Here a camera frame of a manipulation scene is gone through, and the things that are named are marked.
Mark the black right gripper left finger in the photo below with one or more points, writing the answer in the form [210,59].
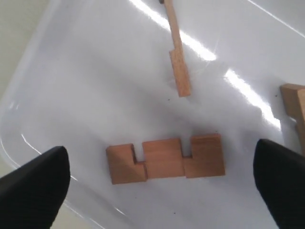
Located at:
[31,196]

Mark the wooden notched piece one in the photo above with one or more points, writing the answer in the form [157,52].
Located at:
[293,96]

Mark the wooden notched piece four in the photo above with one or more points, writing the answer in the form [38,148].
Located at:
[164,159]

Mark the white plastic tray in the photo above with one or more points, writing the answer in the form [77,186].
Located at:
[98,73]

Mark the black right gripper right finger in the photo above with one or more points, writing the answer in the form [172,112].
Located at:
[279,175]

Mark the wooden notched piece two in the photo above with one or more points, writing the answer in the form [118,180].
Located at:
[179,66]

